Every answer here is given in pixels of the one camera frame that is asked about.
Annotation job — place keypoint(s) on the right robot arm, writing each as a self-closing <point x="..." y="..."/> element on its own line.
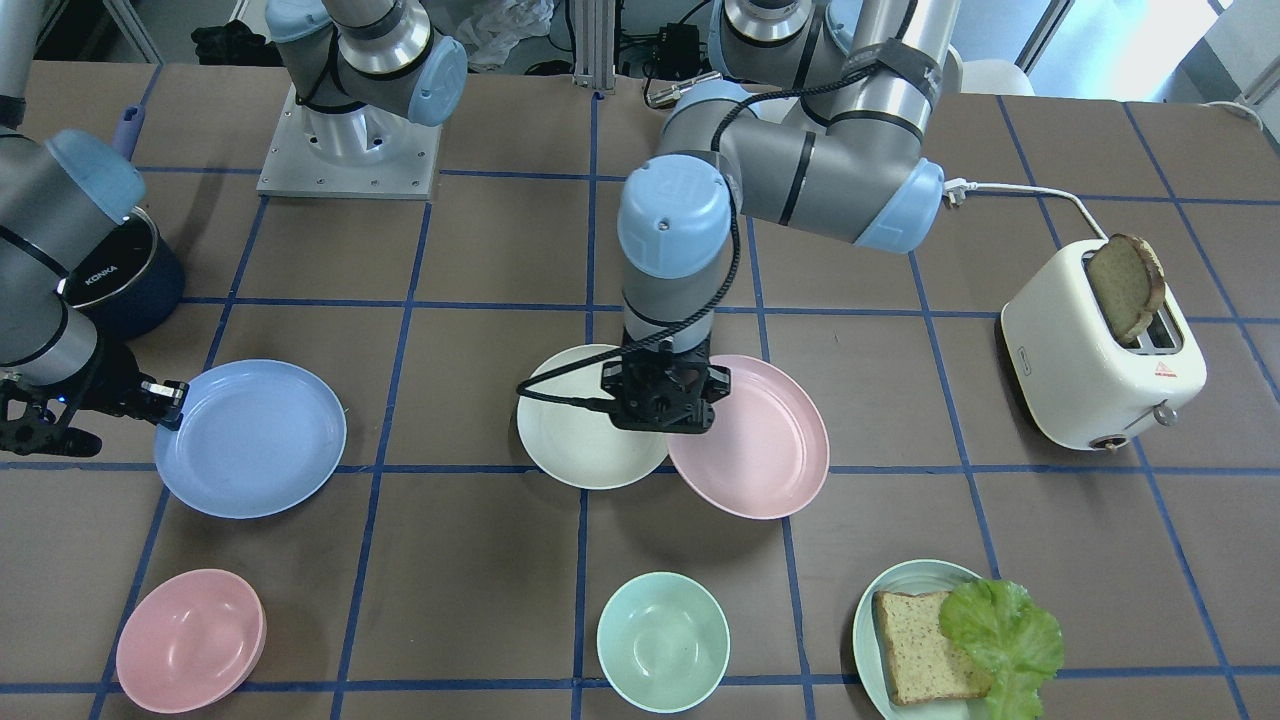
<point x="59" y="200"/>

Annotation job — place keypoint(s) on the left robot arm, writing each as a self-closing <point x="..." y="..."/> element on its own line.
<point x="816" y="123"/>

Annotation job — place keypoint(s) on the bread slice on plate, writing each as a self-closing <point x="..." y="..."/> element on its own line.
<point x="923" y="665"/>

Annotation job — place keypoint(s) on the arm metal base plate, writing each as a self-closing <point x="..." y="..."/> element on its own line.
<point x="367" y="153"/>

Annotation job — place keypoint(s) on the pink bowl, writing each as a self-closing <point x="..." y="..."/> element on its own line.
<point x="191" y="641"/>

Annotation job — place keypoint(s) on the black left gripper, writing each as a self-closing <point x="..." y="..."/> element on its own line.
<point x="719" y="380"/>

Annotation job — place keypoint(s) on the blue plate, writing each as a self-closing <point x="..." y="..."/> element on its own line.
<point x="257" y="437"/>

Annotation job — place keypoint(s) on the green plate with food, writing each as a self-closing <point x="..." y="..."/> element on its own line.
<point x="912" y="577"/>

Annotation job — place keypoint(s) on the toast slice in toaster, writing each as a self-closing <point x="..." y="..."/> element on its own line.
<point x="1129" y="285"/>

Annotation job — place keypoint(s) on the cream white plate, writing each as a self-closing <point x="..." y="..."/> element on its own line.
<point x="578" y="447"/>

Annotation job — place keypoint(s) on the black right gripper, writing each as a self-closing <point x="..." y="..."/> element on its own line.
<point x="112" y="381"/>

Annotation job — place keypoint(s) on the green bowl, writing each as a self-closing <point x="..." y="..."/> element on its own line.
<point x="664" y="642"/>

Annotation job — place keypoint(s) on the pink plate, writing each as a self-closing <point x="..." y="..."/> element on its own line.
<point x="766" y="455"/>

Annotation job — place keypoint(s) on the white toaster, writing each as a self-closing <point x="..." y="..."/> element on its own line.
<point x="1082" y="389"/>

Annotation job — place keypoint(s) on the green lettuce leaf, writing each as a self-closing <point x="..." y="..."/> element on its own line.
<point x="1003" y="630"/>

